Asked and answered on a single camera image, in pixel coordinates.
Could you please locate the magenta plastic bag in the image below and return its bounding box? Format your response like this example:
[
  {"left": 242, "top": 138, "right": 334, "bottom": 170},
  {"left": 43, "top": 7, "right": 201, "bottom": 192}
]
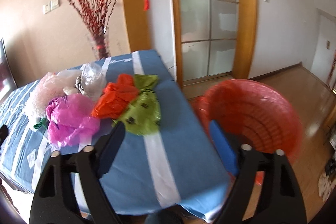
[{"left": 46, "top": 93, "right": 100, "bottom": 148}]

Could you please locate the dark green plastic bag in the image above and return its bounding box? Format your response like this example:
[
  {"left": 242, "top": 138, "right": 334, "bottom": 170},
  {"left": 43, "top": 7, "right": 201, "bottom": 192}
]
[{"left": 33, "top": 117, "right": 49, "bottom": 130}]

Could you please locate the olive green plastic bag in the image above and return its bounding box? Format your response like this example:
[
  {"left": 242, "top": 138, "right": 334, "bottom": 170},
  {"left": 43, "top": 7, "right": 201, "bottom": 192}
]
[{"left": 115, "top": 74, "right": 161, "bottom": 136}]

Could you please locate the orange red plastic bag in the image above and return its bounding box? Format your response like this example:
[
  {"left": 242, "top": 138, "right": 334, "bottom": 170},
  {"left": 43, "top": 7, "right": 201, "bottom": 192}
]
[{"left": 91, "top": 73, "right": 139, "bottom": 119}]

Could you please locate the clear plastic bag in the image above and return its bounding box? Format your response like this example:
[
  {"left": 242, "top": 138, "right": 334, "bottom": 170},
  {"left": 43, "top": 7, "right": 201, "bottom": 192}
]
[{"left": 80, "top": 63, "right": 107, "bottom": 102}]

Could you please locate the red plastic waste basket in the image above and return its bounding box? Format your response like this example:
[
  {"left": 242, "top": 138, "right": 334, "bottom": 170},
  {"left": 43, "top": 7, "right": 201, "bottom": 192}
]
[{"left": 193, "top": 78, "right": 304, "bottom": 187}]

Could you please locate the blue white striped tablecloth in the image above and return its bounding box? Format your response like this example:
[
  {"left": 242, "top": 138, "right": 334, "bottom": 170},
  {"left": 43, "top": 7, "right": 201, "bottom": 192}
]
[{"left": 1, "top": 50, "right": 231, "bottom": 222}]

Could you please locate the pink white plastic bag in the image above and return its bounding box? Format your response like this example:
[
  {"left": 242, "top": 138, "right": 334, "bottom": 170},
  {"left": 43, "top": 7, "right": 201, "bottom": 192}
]
[{"left": 23, "top": 69, "right": 81, "bottom": 126}]

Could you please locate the black white patterned wrapper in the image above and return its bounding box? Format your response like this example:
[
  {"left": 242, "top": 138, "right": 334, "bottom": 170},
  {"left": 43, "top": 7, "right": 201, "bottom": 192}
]
[{"left": 75, "top": 76, "right": 88, "bottom": 96}]

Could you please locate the clear glass vase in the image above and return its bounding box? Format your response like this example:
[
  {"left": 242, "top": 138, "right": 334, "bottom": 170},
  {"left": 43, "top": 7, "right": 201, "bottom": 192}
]
[{"left": 86, "top": 28, "right": 110, "bottom": 60}]

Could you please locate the frosted glass sliding door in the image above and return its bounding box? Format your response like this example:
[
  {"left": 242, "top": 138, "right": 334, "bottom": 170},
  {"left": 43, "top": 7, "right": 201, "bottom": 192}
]
[{"left": 180, "top": 0, "right": 239, "bottom": 81}]

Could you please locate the white wall switch plate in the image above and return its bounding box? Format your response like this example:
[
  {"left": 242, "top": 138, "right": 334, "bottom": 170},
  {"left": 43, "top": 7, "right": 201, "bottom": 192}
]
[{"left": 42, "top": 0, "right": 60, "bottom": 15}]

